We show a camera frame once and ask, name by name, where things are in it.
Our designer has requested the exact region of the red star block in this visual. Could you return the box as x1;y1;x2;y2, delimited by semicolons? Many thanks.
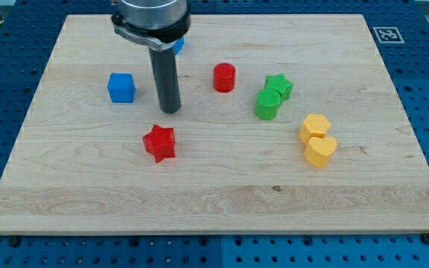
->
142;124;176;163

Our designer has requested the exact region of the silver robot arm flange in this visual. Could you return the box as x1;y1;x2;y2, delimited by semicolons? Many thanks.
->
111;0;191;51

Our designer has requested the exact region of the blue block behind arm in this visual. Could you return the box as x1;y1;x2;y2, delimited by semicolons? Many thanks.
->
174;37;185;55

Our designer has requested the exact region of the green star block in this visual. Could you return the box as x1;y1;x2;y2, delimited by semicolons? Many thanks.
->
264;73;294;101

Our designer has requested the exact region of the red cylinder block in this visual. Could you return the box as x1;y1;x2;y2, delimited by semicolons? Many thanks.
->
213;63;236;93

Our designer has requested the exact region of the green cylinder block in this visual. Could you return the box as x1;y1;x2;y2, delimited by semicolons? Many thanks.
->
255;89;282;121

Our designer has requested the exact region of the wooden board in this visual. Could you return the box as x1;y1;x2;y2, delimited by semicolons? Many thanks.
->
0;14;429;236

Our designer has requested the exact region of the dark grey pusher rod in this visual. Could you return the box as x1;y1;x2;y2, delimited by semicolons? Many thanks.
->
148;48;181;114

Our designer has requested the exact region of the yellow hexagon block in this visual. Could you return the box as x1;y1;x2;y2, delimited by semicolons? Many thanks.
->
299;114;331;144

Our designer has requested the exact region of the blue cube block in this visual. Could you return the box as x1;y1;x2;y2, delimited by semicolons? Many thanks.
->
107;73;136;103

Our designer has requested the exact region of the yellow heart block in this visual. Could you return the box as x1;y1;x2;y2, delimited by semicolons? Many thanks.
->
303;137;338;168

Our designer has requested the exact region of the white fiducial marker tag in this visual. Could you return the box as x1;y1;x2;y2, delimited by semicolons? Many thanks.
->
373;26;404;44

